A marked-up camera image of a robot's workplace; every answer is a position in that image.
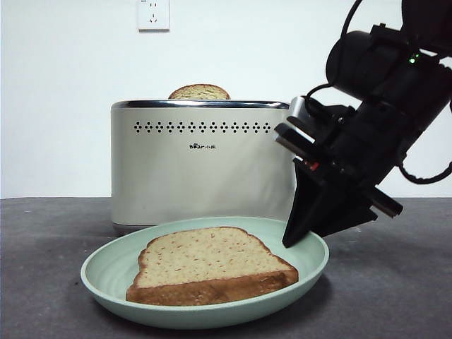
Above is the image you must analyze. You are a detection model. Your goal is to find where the toasted bread slice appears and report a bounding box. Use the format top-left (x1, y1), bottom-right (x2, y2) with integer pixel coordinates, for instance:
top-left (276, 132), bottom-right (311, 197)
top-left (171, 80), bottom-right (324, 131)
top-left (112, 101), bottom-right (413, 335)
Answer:
top-left (126, 226), bottom-right (299, 307)
top-left (168, 84), bottom-right (231, 100)

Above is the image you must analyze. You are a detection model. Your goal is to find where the pale green round plate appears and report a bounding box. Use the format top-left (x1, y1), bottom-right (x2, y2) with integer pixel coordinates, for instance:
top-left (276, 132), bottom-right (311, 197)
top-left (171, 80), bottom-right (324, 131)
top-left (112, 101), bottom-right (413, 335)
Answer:
top-left (80, 215), bottom-right (330, 330)

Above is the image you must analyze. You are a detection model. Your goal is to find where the cream toaster with chrome top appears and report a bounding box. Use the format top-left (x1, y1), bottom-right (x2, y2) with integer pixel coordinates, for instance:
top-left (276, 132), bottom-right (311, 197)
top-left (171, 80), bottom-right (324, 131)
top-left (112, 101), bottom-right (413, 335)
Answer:
top-left (109, 99), bottom-right (297, 237)

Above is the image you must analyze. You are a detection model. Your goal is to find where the black right arm cable loop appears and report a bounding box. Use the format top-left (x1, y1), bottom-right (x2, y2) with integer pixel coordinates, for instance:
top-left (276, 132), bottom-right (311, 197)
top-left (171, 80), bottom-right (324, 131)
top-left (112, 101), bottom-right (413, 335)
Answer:
top-left (398, 151), bottom-right (452, 185)

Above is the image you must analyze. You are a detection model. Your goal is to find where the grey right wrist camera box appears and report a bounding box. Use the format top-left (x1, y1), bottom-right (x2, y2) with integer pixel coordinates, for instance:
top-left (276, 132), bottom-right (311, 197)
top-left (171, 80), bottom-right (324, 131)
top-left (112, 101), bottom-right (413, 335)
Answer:
top-left (273, 95), bottom-right (319, 156)

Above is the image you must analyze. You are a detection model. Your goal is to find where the black right camera cable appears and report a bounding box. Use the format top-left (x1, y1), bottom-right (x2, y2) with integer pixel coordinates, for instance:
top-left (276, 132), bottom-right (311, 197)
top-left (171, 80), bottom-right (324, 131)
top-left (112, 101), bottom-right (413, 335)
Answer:
top-left (304, 0), bottom-right (364, 117)

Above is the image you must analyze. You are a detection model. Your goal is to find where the white wall power socket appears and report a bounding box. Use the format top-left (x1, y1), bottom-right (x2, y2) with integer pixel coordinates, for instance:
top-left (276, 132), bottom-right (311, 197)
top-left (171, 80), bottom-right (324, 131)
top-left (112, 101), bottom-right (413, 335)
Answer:
top-left (137, 0), bottom-right (170, 32)

